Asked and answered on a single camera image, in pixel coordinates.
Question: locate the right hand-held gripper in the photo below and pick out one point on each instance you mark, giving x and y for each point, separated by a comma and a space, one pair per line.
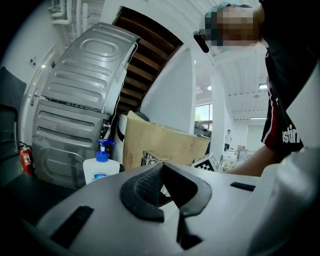
206, 163

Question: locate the person's black shirt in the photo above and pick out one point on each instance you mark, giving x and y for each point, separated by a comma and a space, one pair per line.
290, 75

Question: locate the brown wooden staircase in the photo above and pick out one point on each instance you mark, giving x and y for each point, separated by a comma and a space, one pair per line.
150, 57

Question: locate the white soap bottle blue pump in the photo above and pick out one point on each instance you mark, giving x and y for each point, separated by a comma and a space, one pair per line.
100, 170

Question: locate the glass window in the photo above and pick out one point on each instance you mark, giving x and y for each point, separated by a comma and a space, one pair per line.
203, 117

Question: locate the red fire extinguisher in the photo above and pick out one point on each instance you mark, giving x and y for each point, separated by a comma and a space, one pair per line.
25, 160

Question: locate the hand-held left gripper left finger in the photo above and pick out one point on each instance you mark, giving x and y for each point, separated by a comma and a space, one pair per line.
105, 215

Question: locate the dark grey cabinet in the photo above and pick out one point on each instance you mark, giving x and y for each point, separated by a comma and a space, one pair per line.
11, 105

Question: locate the person's right forearm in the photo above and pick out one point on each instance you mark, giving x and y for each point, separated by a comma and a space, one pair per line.
257, 162

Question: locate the black head-worn camera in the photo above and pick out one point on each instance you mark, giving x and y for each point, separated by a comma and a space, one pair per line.
201, 41

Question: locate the white plastic canister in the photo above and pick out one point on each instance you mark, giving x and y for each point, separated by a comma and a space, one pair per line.
121, 140

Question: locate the white wall pipes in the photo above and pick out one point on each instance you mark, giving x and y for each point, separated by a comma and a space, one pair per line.
72, 17

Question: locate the person's head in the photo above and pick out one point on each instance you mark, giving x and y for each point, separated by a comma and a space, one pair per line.
237, 25

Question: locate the large cardboard box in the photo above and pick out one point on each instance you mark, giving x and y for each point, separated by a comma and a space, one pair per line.
162, 145

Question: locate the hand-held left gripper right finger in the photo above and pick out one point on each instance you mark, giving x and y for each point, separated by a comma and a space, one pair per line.
225, 212

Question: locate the grey metal washing machine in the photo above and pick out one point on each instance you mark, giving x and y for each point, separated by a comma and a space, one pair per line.
75, 100

